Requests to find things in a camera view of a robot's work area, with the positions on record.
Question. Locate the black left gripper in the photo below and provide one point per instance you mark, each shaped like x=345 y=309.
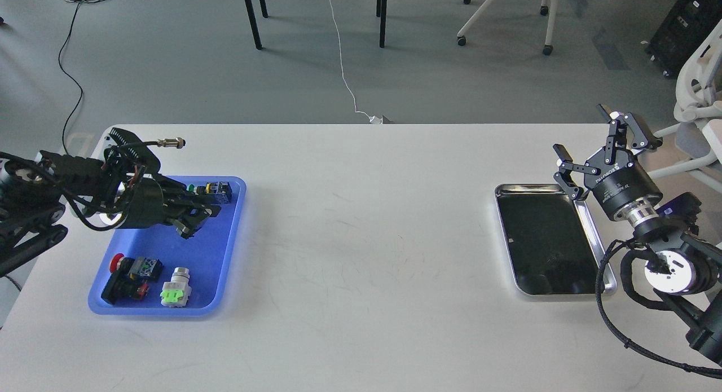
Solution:
x=149 y=207

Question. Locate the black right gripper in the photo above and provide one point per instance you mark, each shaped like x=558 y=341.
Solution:
x=620 y=186

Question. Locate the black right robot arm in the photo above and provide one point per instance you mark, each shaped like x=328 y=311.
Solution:
x=666 y=259

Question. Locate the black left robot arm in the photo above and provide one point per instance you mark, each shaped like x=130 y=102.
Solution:
x=122 y=189

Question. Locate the blue plastic tray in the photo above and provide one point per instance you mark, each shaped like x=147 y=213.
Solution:
x=207 y=255

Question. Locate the red emergency stop button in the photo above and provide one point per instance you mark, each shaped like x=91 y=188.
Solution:
x=130 y=278

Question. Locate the silver metal tray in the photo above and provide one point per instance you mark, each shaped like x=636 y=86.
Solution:
x=553 y=245

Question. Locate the white office chair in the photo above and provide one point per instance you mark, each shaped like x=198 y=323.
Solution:
x=697 y=114

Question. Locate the black equipment case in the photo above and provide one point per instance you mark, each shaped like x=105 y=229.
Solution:
x=684 y=28

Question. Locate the white green push button switch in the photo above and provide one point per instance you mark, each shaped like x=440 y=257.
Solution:
x=177 y=291

